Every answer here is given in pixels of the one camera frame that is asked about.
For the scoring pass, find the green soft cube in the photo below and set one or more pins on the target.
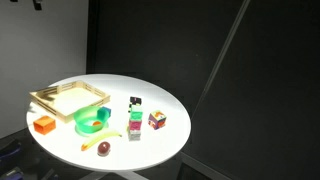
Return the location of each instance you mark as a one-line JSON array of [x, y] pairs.
[[136, 112]]

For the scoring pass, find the dark red plum toy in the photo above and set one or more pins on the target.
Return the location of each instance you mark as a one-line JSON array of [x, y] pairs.
[[103, 149]]

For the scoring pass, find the wooden tray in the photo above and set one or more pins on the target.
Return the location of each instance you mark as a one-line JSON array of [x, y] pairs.
[[62, 101]]

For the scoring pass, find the orange block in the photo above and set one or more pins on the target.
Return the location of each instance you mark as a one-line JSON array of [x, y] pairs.
[[44, 125]]

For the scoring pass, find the black checkered cube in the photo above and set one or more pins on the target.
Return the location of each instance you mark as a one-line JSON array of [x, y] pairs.
[[134, 101]]

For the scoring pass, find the purple orange picture cube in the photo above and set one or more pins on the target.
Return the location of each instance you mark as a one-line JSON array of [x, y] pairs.
[[157, 119]]

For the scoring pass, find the blue cube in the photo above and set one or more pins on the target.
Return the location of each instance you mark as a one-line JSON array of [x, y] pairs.
[[106, 110]]

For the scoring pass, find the yellow toy banana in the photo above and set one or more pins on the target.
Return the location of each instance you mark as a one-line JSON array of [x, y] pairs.
[[101, 135]]

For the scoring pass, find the grey white soft cube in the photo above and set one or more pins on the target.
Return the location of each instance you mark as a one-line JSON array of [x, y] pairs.
[[134, 135]]

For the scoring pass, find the green plastic bowl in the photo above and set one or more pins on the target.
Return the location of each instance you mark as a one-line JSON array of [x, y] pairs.
[[85, 117]]

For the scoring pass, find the magenta soft cube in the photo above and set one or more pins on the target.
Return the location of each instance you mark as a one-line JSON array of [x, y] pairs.
[[135, 124]]

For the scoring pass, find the small orange ball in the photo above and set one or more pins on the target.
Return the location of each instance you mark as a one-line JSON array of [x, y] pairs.
[[96, 123]]

